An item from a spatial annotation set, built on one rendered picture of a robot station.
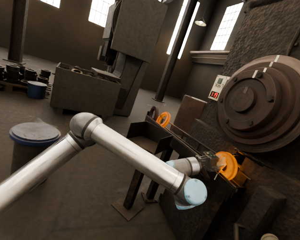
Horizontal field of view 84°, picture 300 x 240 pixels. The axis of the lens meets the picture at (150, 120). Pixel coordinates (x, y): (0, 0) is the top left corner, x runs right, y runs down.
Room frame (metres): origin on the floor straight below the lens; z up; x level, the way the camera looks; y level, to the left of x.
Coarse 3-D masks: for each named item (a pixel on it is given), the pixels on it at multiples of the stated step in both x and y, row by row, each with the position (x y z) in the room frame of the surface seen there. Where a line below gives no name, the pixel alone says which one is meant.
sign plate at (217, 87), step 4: (220, 76) 1.29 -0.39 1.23; (224, 76) 1.26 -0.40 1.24; (216, 80) 1.31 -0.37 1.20; (224, 80) 1.24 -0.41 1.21; (216, 84) 1.30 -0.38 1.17; (220, 84) 1.26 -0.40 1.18; (224, 84) 1.23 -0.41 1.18; (212, 88) 1.32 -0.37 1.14; (216, 88) 1.28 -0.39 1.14; (220, 88) 1.25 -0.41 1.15; (212, 92) 1.29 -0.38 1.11; (216, 92) 1.26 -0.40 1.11; (212, 96) 1.28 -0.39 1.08; (216, 100) 1.24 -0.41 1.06
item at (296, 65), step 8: (272, 56) 0.86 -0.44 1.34; (280, 56) 0.83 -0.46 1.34; (288, 56) 0.80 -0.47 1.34; (248, 64) 0.96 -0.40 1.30; (288, 64) 0.79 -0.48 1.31; (296, 64) 0.76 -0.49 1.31; (216, 112) 1.02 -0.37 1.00; (216, 120) 0.99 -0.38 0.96; (296, 128) 0.65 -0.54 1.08; (224, 136) 0.90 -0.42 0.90; (288, 136) 0.66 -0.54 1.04; (296, 136) 0.64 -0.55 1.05; (232, 144) 0.84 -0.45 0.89; (240, 144) 0.81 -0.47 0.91; (264, 144) 0.72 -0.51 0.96; (272, 144) 0.69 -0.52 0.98; (280, 144) 0.67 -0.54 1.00; (288, 144) 0.66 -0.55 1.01; (256, 152) 0.73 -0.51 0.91
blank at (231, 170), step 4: (220, 152) 0.91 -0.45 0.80; (224, 152) 0.89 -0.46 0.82; (228, 152) 0.90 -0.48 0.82; (224, 156) 0.88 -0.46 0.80; (228, 156) 0.86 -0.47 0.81; (232, 156) 0.86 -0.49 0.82; (228, 160) 0.85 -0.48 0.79; (232, 160) 0.83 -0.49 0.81; (236, 160) 0.85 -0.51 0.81; (228, 164) 0.84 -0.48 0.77; (232, 164) 0.82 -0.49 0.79; (236, 164) 0.83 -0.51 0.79; (228, 168) 0.83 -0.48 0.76; (232, 168) 0.81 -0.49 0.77; (236, 168) 0.82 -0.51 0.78; (224, 172) 0.84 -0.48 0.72; (228, 172) 0.82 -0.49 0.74; (232, 172) 0.80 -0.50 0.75; (236, 172) 0.81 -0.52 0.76; (228, 176) 0.81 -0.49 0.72; (232, 176) 0.81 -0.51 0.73
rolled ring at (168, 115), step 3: (162, 114) 1.71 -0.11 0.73; (165, 114) 1.67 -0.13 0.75; (168, 114) 1.63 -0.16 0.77; (159, 117) 1.72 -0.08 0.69; (162, 117) 1.72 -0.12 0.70; (168, 117) 1.60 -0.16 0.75; (156, 120) 1.72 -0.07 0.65; (159, 120) 1.71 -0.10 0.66; (165, 120) 1.59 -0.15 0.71; (168, 120) 1.59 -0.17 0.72; (159, 123) 1.68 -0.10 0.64; (162, 123) 1.60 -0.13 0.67; (165, 123) 1.57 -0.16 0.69; (162, 126) 1.58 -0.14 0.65
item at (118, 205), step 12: (132, 132) 1.19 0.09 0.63; (144, 132) 1.30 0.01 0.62; (156, 132) 1.25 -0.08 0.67; (168, 132) 1.21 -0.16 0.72; (144, 144) 1.13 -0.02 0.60; (156, 144) 1.19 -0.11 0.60; (168, 144) 1.16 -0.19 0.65; (132, 180) 1.14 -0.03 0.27; (132, 192) 1.12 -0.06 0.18; (120, 204) 1.14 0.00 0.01; (132, 204) 1.15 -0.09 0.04; (132, 216) 1.07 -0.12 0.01
